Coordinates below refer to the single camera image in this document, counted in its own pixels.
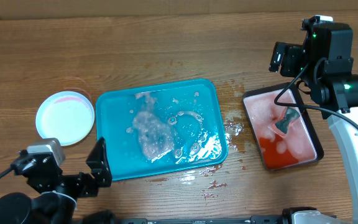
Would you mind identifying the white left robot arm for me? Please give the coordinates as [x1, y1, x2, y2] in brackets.
[0, 138, 112, 223]

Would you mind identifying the yellow plate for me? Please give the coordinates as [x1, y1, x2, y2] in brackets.
[40, 133, 88, 146]

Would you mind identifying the green pink sponge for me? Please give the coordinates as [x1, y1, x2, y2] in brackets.
[268, 107, 300, 138]

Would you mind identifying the light blue plate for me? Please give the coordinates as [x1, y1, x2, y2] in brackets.
[35, 91, 95, 135]

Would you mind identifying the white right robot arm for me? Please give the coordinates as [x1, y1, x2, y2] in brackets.
[268, 15, 358, 223]

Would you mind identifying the teal plastic tray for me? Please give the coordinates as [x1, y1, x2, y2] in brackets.
[95, 78, 228, 181]

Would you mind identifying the black tray with red water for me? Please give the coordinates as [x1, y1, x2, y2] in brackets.
[242, 83, 324, 170]

